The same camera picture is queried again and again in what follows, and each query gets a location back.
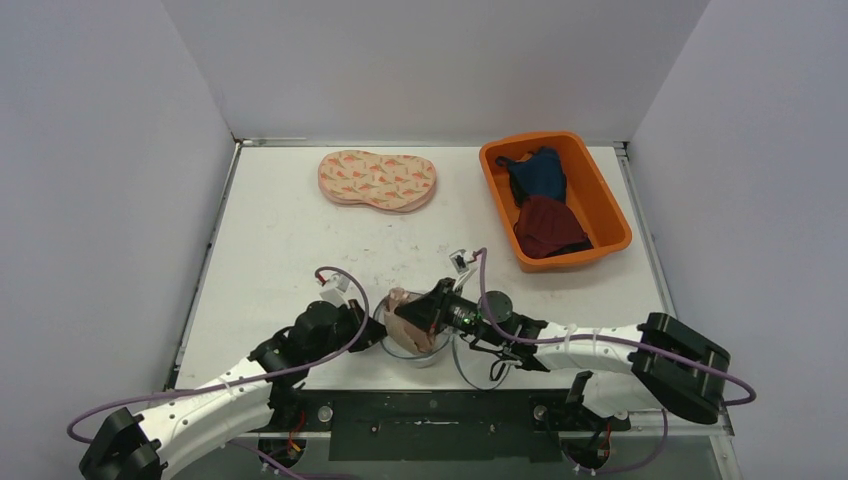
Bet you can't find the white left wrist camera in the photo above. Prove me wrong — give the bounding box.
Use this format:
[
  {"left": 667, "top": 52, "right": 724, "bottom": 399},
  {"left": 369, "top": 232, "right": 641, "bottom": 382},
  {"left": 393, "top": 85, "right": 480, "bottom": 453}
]
[{"left": 319, "top": 273, "right": 350, "bottom": 307}]

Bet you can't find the pink carrot-print laundry bag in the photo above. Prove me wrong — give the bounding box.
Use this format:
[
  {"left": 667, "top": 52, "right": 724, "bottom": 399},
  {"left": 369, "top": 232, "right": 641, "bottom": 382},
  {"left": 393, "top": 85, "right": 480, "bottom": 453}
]
[{"left": 317, "top": 150, "right": 437, "bottom": 213}]

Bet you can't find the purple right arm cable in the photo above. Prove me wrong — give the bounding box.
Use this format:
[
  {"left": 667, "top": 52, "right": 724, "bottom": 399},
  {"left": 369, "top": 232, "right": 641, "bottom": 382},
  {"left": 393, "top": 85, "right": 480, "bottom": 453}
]
[{"left": 471, "top": 247, "right": 758, "bottom": 407}]

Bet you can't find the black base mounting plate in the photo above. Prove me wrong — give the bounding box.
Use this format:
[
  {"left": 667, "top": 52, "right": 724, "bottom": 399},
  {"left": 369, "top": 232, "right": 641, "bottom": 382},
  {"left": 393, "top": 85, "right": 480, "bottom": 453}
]
[{"left": 260, "top": 389, "right": 631, "bottom": 463}]

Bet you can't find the orange plastic bin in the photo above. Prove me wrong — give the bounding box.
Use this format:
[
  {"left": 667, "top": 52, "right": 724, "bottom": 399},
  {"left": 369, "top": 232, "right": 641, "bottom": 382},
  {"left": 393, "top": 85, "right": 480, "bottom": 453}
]
[{"left": 479, "top": 131, "right": 633, "bottom": 273}]

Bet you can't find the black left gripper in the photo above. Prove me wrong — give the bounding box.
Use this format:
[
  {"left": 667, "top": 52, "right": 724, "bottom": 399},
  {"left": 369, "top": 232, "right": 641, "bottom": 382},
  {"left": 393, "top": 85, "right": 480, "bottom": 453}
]
[{"left": 308, "top": 299, "right": 390, "bottom": 364}]

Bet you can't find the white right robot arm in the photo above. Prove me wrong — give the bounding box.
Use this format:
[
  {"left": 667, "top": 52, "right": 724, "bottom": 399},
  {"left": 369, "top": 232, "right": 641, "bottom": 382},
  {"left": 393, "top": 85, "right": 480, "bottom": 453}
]
[{"left": 388, "top": 278, "right": 731, "bottom": 429}]

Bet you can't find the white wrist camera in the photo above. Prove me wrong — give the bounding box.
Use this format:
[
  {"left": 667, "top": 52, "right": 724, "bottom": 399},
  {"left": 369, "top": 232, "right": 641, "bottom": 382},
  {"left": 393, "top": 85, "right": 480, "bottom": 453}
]
[
  {"left": 448, "top": 249, "right": 478, "bottom": 294},
  {"left": 319, "top": 273, "right": 350, "bottom": 307}
]

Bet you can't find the white mesh cylindrical laundry bag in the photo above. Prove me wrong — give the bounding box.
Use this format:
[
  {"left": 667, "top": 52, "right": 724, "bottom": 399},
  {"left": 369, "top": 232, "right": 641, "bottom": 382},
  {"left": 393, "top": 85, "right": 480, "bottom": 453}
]
[{"left": 372, "top": 290, "right": 515, "bottom": 392}]

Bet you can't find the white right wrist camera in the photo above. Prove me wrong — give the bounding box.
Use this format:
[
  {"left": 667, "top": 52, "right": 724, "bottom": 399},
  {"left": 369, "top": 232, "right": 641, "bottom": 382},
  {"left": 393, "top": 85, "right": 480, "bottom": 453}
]
[{"left": 448, "top": 249, "right": 478, "bottom": 294}]

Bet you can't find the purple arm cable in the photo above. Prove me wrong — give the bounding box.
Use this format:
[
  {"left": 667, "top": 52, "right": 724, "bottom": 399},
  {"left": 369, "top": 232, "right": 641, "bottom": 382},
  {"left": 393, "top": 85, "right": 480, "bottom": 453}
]
[
  {"left": 471, "top": 247, "right": 758, "bottom": 407},
  {"left": 67, "top": 266, "right": 371, "bottom": 445}
]

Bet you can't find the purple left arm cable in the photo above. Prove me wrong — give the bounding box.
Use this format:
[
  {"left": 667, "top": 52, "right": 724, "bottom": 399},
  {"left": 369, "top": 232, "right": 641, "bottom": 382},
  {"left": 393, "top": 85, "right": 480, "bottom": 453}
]
[{"left": 67, "top": 266, "right": 371, "bottom": 445}]

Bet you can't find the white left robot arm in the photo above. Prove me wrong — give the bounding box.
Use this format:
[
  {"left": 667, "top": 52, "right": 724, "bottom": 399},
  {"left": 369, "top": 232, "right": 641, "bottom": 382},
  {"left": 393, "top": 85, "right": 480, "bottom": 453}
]
[{"left": 79, "top": 300, "right": 386, "bottom": 479}]

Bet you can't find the navy blue bra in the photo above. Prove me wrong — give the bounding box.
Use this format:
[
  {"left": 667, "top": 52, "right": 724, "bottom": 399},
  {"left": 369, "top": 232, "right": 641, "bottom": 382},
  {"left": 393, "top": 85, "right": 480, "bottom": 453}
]
[{"left": 495, "top": 147, "right": 567, "bottom": 207}]

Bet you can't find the dark red bra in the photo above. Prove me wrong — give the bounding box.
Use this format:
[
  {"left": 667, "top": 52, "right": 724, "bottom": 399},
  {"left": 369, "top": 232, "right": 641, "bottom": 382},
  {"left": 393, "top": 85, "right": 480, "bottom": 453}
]
[{"left": 513, "top": 196, "right": 593, "bottom": 259}]

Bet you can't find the beige bra with white straps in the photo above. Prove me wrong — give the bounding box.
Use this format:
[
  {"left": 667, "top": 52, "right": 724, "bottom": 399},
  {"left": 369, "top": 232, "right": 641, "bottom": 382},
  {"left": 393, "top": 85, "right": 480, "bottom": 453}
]
[{"left": 378, "top": 287, "right": 436, "bottom": 355}]

